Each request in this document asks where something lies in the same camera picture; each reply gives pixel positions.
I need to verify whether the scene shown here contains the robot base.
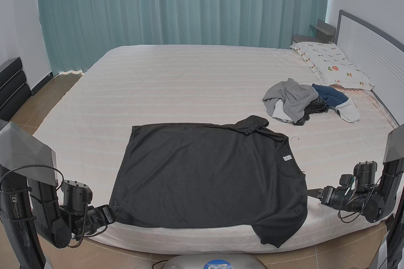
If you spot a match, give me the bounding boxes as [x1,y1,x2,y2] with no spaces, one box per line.
[159,254,265,269]

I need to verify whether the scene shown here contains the white printed pillow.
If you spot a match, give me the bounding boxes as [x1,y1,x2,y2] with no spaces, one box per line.
[290,41,375,91]

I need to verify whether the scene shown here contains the black T-shirt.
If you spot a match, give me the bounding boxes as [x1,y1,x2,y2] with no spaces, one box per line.
[109,115,308,249]

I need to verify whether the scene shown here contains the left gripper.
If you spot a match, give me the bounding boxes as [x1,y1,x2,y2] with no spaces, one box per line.
[85,204,117,229]

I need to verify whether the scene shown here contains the black cable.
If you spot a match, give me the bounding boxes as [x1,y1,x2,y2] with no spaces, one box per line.
[151,258,171,269]
[0,166,65,196]

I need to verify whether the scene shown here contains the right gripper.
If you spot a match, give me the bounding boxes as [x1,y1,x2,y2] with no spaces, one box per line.
[320,186,346,210]

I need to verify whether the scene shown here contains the grey bedside table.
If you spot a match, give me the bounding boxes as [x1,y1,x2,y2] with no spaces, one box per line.
[292,19,336,44]

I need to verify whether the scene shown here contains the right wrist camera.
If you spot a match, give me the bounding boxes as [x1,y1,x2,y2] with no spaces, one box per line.
[339,174,355,189]

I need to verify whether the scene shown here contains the pile of clothes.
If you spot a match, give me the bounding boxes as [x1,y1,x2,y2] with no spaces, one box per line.
[262,78,361,126]

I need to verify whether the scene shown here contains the black chest of drawers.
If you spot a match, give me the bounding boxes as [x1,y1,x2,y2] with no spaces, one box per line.
[0,57,33,120]

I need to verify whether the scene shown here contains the bed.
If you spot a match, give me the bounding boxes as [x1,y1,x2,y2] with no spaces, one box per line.
[32,9,404,255]

